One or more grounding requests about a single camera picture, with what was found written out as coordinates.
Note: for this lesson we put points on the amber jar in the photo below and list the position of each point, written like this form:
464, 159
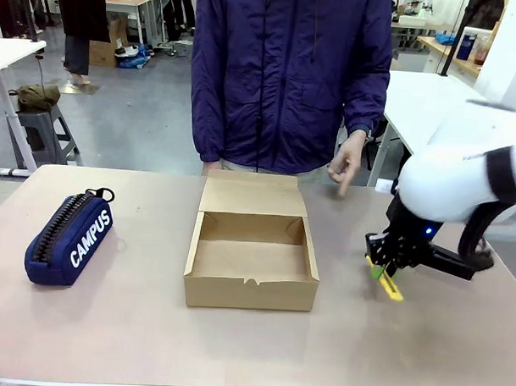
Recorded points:
481, 50

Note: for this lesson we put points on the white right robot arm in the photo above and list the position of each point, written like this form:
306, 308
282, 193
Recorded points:
458, 174

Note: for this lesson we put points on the navy CAMPUS pencil case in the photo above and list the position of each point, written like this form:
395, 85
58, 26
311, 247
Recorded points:
70, 241

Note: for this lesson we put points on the large white table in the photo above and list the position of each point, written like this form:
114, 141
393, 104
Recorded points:
418, 105

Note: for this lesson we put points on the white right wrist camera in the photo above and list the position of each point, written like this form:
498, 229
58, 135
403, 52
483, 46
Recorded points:
386, 187

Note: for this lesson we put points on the person's left hand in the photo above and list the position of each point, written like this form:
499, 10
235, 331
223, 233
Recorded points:
348, 158

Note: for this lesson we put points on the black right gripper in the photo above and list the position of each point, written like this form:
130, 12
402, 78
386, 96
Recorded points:
409, 228

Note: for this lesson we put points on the olive green bag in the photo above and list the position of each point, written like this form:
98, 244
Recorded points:
36, 96

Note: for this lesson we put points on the background person in black coat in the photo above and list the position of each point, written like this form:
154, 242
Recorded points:
82, 17

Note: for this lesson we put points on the yellow utility knife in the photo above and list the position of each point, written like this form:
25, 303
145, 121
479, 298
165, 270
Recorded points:
392, 291

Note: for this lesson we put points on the black vertical pole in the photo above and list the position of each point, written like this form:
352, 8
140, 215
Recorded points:
452, 34

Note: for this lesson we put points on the wooden workbench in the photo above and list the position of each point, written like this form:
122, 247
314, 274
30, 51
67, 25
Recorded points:
453, 51

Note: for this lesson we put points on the person's left forearm purple sleeve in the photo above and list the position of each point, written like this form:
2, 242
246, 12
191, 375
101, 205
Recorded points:
369, 103

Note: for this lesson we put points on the white table with white legs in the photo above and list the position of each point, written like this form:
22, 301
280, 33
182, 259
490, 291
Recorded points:
8, 53

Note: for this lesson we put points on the black stapler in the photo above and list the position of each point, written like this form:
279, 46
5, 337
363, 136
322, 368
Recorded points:
455, 263

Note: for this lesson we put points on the person's right forearm purple sleeve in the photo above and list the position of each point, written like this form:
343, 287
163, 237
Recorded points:
205, 127

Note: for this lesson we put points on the background desk with wooden top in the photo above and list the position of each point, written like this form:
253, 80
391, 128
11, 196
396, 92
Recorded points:
124, 4

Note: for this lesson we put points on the brown cardboard box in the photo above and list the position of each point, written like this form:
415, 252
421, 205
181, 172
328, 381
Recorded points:
251, 252

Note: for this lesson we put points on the black wrist watch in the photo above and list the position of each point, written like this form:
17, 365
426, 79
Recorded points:
363, 130

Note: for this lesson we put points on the blue plastic bag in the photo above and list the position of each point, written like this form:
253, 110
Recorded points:
133, 57

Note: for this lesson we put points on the person in purple jacket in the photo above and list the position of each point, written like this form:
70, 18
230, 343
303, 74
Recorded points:
279, 75

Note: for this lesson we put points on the background cardboard box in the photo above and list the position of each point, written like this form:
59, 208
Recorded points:
104, 48

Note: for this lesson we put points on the grey metal stool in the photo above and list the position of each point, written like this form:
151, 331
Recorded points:
44, 130

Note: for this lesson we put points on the blue water bottle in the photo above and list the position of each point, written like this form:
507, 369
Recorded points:
466, 45

